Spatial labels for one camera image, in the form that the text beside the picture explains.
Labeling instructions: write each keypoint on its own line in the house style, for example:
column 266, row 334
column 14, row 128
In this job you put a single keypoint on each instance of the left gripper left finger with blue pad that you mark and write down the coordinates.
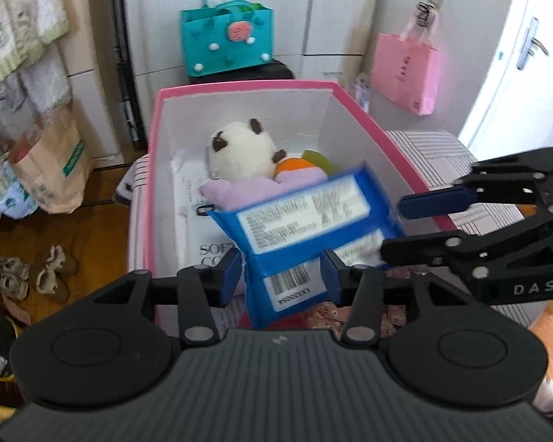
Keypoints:
column 200, row 288

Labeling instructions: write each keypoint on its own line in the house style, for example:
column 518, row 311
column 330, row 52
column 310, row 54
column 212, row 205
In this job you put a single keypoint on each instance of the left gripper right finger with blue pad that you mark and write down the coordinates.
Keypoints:
column 360, row 288

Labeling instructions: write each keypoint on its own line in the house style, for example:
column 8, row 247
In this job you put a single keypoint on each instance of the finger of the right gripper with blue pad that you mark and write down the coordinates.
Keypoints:
column 458, row 251
column 451, row 200

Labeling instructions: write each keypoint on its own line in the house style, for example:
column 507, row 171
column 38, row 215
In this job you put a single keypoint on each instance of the white soft cotton tissue pack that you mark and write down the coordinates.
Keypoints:
column 200, row 241

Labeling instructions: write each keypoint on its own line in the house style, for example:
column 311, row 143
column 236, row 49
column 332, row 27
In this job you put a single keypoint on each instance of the blue wet wipes pack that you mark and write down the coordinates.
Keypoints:
column 282, row 240

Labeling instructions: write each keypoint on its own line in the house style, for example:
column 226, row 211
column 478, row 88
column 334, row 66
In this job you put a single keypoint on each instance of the purple plush bear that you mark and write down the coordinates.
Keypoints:
column 227, row 196

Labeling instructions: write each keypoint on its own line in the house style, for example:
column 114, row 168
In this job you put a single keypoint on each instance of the white round plush toy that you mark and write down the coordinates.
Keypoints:
column 241, row 151

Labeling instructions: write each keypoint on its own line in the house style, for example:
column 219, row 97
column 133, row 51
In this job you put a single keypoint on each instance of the orange egg-shaped sponge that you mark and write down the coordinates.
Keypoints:
column 292, row 164

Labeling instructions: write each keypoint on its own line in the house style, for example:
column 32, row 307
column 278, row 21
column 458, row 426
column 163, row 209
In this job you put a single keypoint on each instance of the green egg-shaped sponge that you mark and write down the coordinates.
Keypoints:
column 322, row 162

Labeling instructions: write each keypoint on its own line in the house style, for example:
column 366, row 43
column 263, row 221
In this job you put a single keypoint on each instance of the striped pink table cloth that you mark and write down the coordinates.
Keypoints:
column 438, row 157

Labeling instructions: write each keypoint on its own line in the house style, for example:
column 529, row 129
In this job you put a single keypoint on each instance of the pink cardboard storage box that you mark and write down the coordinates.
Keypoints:
column 299, row 116

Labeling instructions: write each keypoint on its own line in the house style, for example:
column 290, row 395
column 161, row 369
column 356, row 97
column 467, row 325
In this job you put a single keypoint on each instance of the pink paper shopping bag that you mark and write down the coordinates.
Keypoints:
column 406, row 67

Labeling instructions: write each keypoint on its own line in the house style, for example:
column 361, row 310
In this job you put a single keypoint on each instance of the white door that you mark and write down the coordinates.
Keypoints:
column 514, row 110

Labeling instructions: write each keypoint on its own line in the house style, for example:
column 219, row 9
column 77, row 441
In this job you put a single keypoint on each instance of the black suitcase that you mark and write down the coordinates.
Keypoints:
column 274, row 70

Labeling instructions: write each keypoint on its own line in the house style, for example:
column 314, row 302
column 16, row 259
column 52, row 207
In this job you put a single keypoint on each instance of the brown paper bag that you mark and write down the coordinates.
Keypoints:
column 52, row 162

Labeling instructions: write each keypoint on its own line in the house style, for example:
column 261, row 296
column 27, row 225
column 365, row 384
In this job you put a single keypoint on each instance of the beige slipper left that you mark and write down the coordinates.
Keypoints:
column 14, row 274

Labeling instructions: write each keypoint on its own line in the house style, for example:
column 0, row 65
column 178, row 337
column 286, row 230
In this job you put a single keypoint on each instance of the teal felt tote bag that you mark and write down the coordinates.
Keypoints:
column 232, row 35

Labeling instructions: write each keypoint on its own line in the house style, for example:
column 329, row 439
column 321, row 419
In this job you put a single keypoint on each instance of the silver door handle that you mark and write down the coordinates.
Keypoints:
column 530, row 45

